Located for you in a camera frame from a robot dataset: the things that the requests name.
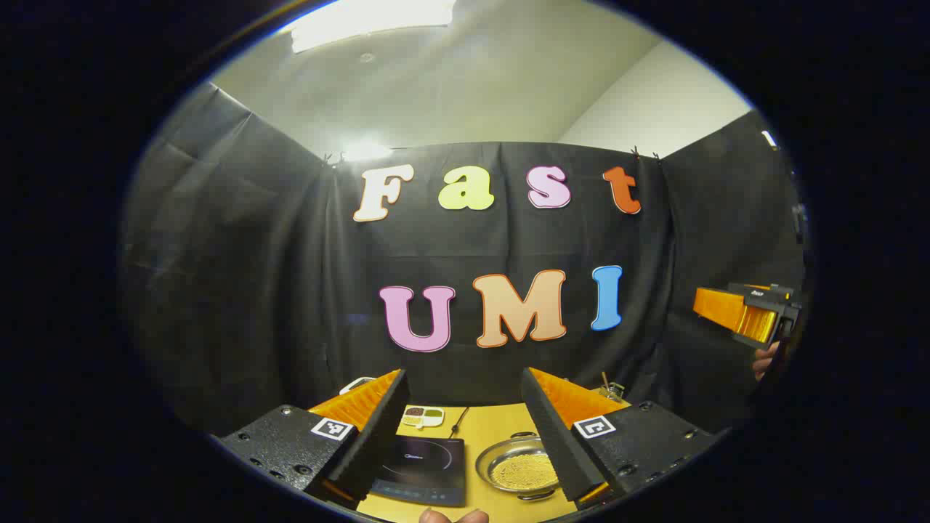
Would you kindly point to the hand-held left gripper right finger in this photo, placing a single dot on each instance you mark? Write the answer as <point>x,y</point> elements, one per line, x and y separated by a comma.
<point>556,443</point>

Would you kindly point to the white toaster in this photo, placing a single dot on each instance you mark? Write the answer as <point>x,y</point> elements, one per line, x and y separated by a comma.
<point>357,383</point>

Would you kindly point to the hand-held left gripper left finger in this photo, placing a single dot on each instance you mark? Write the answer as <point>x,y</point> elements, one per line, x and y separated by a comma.
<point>378,436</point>

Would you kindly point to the pile of soybeans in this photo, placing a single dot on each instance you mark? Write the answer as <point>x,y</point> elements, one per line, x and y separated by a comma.
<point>519,471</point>

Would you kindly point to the stainless steel pot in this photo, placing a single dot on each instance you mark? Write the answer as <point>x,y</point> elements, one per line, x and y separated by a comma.
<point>501,459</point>

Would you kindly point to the white divided bean dish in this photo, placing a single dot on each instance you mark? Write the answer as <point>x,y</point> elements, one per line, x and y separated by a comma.
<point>423,416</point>

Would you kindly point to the black induction cooktop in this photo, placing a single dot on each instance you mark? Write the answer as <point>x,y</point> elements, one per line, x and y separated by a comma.
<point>421,465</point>

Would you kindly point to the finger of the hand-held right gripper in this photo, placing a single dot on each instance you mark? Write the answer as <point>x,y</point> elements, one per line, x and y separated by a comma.
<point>723,305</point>

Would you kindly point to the clear ribbed holder cup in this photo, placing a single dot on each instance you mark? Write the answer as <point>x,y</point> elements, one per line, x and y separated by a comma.
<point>614,392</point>

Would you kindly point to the ceiling light panel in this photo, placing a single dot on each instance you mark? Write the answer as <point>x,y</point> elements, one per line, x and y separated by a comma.
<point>370,18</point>

